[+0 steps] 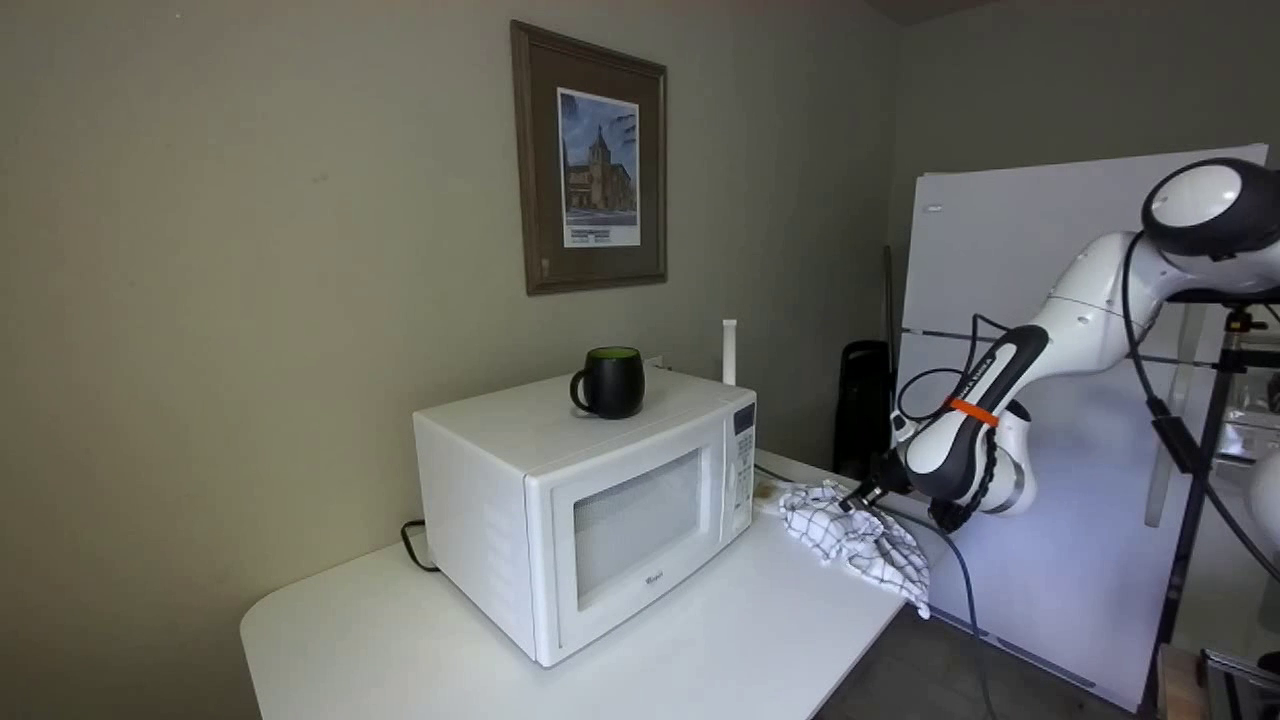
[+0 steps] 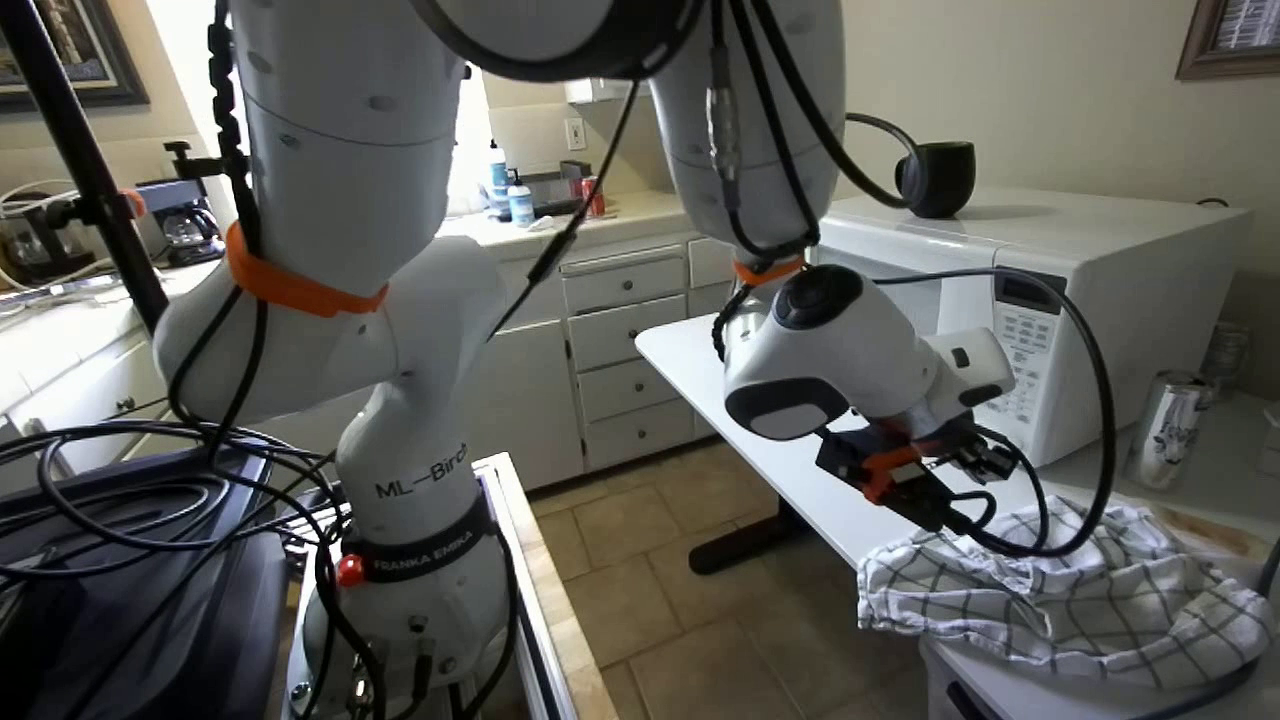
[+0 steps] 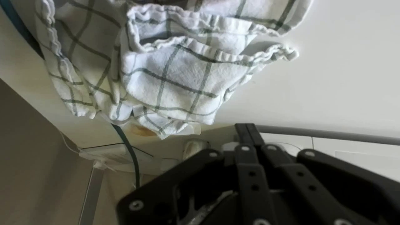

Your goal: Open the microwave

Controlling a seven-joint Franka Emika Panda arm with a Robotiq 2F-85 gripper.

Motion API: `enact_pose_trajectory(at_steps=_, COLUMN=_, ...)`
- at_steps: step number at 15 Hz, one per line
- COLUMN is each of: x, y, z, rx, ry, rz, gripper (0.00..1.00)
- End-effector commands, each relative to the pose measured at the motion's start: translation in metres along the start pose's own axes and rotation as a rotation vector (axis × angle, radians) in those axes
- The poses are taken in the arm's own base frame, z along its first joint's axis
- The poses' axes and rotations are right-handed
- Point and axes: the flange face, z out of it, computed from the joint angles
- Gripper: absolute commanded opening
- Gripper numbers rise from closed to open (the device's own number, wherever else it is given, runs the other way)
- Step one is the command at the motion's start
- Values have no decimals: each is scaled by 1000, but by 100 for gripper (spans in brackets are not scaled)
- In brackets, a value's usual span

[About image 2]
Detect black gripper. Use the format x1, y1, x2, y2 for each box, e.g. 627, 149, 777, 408
934, 420, 1027, 488

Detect white microwave oven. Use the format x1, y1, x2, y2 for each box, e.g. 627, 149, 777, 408
814, 186, 1251, 473

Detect wood edged robot base cart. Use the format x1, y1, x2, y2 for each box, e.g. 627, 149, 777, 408
281, 453, 622, 720

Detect white black checkered cloth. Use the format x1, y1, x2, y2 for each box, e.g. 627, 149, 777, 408
855, 491, 1278, 701

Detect silver metal can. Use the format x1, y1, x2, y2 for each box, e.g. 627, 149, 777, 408
1131, 368, 1220, 491

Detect black table base foot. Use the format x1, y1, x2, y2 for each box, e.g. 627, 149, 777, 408
688, 513, 814, 582

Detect black mug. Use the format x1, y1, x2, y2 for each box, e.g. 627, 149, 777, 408
893, 136, 979, 223

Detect white drawer cabinet counter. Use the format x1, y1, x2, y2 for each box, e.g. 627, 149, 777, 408
0, 198, 779, 496

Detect brown framed building picture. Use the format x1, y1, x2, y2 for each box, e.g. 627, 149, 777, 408
1175, 0, 1280, 83

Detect blue bottle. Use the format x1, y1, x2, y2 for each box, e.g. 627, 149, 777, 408
486, 141, 515, 223

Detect black coffee machine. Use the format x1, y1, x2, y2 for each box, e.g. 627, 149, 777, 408
129, 175, 232, 273

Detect black controller box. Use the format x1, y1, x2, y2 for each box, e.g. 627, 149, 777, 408
0, 443, 294, 720

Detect black tripod pole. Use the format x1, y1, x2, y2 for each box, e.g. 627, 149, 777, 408
0, 0, 176, 338

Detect silver kettle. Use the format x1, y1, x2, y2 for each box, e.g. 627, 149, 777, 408
0, 193, 88, 290

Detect black wrist camera orange strap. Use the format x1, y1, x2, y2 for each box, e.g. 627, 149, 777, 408
814, 429, 967, 535

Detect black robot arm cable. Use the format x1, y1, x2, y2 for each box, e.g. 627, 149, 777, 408
701, 0, 1125, 565

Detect white wall outlet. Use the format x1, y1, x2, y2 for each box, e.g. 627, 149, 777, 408
562, 105, 596, 155

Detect black floor cable bundle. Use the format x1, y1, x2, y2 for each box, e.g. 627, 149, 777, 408
0, 420, 393, 720

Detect dark framed wall picture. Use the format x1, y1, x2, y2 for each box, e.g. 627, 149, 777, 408
0, 0, 153, 112

